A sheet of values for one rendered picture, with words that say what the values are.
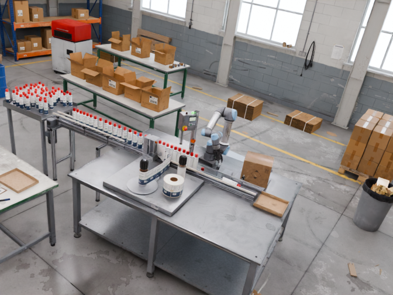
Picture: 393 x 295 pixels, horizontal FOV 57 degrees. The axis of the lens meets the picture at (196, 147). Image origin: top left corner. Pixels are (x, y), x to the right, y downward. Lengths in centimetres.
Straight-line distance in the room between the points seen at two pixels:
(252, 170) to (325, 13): 537
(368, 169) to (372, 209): 142
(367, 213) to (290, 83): 453
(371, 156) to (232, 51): 464
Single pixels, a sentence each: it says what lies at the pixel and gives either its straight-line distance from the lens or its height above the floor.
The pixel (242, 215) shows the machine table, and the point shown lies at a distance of 360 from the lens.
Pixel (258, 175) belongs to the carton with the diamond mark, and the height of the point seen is 98.
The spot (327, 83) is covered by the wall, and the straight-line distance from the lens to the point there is 880.
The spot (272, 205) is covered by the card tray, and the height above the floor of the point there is 83.
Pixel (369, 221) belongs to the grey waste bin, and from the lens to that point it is 546.
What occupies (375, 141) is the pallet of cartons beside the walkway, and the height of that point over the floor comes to 73.
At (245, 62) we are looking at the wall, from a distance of 953.
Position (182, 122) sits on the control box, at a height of 140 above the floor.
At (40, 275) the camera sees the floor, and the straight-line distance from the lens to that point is 410.
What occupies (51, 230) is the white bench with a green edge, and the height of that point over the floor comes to 23.
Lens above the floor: 297
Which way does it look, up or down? 28 degrees down
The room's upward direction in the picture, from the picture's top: 9 degrees clockwise
